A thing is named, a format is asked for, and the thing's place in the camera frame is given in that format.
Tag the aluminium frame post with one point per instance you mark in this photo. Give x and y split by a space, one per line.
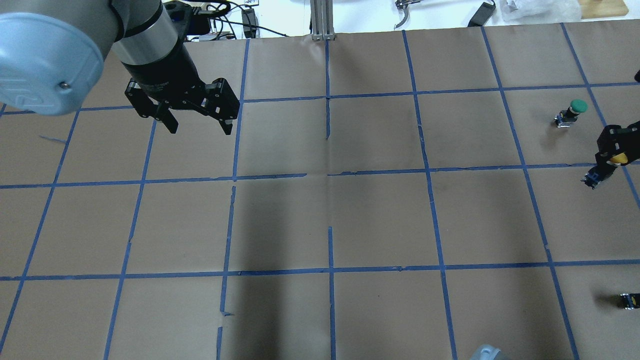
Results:
322 20

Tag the red push button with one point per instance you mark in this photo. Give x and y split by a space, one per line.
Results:
629 300

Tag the yellow push button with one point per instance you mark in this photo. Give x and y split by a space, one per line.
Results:
605 166

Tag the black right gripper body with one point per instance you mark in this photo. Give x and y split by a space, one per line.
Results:
613 143

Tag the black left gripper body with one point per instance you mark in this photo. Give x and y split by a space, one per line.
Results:
161 71

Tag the black power adapter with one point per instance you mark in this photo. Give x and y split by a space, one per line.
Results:
483 14

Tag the wooden cutting board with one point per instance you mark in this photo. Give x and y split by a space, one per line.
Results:
597 9

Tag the green push button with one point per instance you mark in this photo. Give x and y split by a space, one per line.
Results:
566 118

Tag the clear plastic bag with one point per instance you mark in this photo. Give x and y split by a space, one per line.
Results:
540 11

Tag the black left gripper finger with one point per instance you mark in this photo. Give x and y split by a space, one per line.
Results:
225 117
164 115

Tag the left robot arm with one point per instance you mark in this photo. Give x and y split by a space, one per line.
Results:
53 52

